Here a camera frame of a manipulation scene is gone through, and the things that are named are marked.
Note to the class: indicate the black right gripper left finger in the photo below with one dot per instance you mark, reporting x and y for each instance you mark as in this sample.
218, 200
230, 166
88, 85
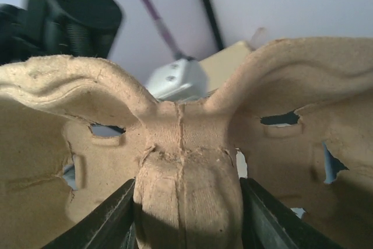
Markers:
110, 225

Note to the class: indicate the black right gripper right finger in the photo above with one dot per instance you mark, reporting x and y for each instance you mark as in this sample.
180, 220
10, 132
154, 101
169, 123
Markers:
267, 223

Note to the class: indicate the single brown cup carrier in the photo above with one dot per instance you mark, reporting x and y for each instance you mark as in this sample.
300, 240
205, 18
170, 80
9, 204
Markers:
73, 130

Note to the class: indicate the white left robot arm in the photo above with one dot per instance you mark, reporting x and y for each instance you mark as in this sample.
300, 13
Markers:
82, 28

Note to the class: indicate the brown kraft paper bag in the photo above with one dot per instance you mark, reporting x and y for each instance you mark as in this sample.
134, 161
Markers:
221, 65

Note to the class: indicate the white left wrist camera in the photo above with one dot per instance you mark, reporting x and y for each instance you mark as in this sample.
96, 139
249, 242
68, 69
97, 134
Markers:
182, 80

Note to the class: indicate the black frame post left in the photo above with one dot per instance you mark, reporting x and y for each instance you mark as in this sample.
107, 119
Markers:
209, 9

